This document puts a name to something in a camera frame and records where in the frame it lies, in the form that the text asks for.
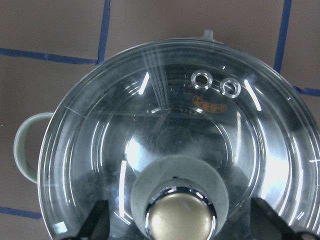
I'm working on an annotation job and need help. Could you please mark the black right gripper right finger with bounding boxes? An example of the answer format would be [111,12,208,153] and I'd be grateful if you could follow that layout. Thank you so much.
[250,197,300,240]

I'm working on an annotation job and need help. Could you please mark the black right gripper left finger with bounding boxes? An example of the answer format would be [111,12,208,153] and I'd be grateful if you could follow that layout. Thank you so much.
[75,200,110,240]

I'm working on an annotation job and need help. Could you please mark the glass pot lid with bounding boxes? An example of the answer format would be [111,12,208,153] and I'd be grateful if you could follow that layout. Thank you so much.
[36,37,320,240]

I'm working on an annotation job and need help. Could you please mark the pale green cooking pot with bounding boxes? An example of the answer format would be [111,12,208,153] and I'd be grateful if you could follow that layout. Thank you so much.
[13,29,320,240]

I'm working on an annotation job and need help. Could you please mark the brown paper table cover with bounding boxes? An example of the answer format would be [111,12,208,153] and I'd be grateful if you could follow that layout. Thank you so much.
[0,0,320,240]

